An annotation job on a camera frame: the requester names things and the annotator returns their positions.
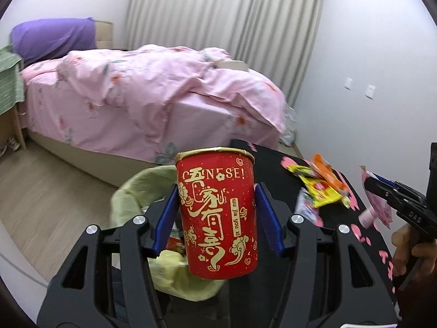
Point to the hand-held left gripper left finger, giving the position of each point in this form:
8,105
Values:
167,222

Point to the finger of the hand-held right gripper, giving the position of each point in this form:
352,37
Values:
399,201
403,188

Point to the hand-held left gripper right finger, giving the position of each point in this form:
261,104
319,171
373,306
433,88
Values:
268,222

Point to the light pink wrapper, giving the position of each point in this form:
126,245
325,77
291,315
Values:
377,208

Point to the silver colourful printed wrapper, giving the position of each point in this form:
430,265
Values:
305,206

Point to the bin with yellow liner bag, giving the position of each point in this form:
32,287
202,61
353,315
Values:
136,188

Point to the red paper cup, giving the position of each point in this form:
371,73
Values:
215,211

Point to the yellow snack wrapper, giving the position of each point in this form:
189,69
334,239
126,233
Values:
319,191

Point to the person's right hand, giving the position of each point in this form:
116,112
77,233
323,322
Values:
406,249

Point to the pink bottle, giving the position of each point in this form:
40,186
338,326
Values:
366,219

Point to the orange snack wrapper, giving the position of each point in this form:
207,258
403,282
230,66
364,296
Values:
324,167

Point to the white plastic bag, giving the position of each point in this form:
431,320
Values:
288,126

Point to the bed with pink sheet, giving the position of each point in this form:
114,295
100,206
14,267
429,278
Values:
205,116

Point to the pink floral duvet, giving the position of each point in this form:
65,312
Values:
153,85

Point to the white sneakers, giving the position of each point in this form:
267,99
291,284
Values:
10,145

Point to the wooden nightstand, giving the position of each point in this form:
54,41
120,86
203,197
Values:
15,126

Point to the beige headboard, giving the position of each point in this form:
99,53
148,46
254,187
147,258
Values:
104,34

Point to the green checked cloth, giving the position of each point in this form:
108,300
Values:
10,82

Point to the purple pillow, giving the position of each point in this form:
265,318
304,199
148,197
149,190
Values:
51,39

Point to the white ribbed curtain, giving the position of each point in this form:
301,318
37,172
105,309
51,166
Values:
191,6

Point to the white wall switch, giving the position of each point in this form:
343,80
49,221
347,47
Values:
370,92
348,83

